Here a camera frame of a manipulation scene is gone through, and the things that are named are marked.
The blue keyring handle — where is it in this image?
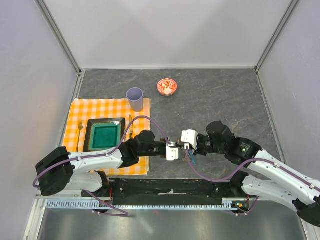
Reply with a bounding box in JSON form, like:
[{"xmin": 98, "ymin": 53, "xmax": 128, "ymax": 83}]
[{"xmin": 188, "ymin": 150, "xmax": 196, "ymax": 165}]

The metal chain keyring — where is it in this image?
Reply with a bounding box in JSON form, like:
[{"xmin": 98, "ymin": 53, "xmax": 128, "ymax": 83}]
[{"xmin": 181, "ymin": 149, "xmax": 187, "ymax": 161}]

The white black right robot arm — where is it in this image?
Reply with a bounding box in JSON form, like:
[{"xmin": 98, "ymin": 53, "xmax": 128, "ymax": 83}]
[{"xmin": 181, "ymin": 121, "xmax": 320, "ymax": 227}]

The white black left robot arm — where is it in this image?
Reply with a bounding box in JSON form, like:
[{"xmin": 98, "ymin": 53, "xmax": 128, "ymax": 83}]
[{"xmin": 33, "ymin": 130, "xmax": 182, "ymax": 197}]

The red patterned ceramic bowl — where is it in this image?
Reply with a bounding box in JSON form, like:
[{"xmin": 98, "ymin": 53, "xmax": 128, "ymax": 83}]
[{"xmin": 157, "ymin": 78, "xmax": 178, "ymax": 97}]

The lilac plastic cup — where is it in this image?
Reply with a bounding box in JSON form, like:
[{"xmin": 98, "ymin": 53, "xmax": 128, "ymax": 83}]
[{"xmin": 126, "ymin": 87, "xmax": 144, "ymax": 112}]

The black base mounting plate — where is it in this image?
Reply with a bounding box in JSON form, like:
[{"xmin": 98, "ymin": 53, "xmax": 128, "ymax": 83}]
[{"xmin": 93, "ymin": 178, "xmax": 247, "ymax": 199}]

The black teal square plate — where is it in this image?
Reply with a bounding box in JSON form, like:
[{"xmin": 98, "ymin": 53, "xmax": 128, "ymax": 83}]
[{"xmin": 83, "ymin": 118, "xmax": 126, "ymax": 152}]

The silver fork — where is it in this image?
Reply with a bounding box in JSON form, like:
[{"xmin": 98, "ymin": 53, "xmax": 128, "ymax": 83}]
[{"xmin": 76, "ymin": 120, "xmax": 84, "ymax": 152}]

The orange checkered cloth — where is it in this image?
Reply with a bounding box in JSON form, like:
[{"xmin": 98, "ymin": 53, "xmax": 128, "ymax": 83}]
[{"xmin": 62, "ymin": 98, "xmax": 151, "ymax": 176}]

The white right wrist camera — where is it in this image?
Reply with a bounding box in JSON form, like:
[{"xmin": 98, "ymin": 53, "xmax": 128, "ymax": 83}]
[{"xmin": 180, "ymin": 129, "xmax": 199, "ymax": 150}]

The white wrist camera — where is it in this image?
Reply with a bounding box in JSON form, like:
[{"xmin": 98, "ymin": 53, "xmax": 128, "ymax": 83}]
[
  {"xmin": 180, "ymin": 129, "xmax": 199, "ymax": 150},
  {"xmin": 166, "ymin": 141, "xmax": 180, "ymax": 161}
]

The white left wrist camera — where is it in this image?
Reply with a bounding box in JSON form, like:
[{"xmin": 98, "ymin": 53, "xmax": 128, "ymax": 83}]
[{"xmin": 166, "ymin": 141, "xmax": 180, "ymax": 161}]

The black handled knife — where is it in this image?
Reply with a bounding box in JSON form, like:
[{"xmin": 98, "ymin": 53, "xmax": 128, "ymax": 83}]
[{"xmin": 129, "ymin": 115, "xmax": 134, "ymax": 139}]

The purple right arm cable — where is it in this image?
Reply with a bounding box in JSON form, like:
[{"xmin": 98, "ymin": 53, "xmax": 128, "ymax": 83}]
[{"xmin": 186, "ymin": 146, "xmax": 320, "ymax": 217}]

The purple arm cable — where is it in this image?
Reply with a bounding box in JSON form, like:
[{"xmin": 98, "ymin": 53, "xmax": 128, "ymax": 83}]
[
  {"xmin": 32, "ymin": 116, "xmax": 173, "ymax": 216},
  {"xmin": 186, "ymin": 146, "xmax": 320, "ymax": 217}
]

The grey cable duct rail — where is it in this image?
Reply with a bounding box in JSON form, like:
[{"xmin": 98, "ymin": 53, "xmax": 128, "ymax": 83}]
[{"xmin": 45, "ymin": 198, "xmax": 238, "ymax": 211}]

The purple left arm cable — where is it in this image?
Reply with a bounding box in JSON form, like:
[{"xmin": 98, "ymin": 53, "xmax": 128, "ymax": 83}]
[{"xmin": 32, "ymin": 116, "xmax": 173, "ymax": 216}]

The aluminium corner frame post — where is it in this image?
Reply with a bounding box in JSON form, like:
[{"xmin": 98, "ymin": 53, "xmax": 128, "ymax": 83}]
[{"xmin": 254, "ymin": 0, "xmax": 301, "ymax": 73}]

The left aluminium frame post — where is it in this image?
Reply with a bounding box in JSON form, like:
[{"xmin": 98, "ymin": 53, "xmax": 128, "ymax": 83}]
[{"xmin": 34, "ymin": 0, "xmax": 83, "ymax": 76}]

